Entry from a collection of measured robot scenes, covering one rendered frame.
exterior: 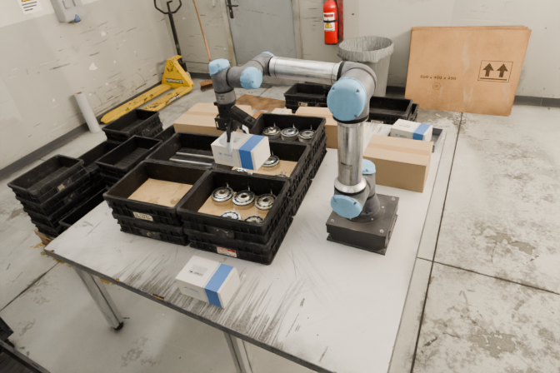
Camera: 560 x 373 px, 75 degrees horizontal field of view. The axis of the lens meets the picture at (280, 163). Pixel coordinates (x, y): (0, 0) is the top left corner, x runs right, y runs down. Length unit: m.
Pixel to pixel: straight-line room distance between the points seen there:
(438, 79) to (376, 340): 3.29
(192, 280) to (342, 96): 0.85
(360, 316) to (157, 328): 1.36
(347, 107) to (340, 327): 0.73
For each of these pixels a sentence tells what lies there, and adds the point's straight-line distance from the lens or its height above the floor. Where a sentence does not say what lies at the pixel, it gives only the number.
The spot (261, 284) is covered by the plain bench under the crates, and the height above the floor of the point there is 0.70.
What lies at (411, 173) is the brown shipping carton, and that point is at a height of 0.80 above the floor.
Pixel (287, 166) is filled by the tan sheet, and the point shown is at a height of 0.83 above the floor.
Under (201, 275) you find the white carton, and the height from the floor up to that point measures 0.79.
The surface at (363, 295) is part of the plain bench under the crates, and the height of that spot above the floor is 0.70.
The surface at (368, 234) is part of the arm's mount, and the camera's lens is 1.51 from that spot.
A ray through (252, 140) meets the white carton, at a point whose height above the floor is 1.14.
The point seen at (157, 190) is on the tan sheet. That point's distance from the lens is 1.90.
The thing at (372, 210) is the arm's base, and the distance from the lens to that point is 1.56.
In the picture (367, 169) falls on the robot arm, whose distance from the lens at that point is 1.44.
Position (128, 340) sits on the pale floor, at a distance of 2.44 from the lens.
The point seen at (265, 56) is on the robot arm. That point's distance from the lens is 1.42.
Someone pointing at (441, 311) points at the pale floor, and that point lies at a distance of 2.32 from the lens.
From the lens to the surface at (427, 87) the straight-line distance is 4.27.
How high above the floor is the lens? 1.86
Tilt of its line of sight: 33 degrees down
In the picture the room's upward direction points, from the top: 8 degrees counter-clockwise
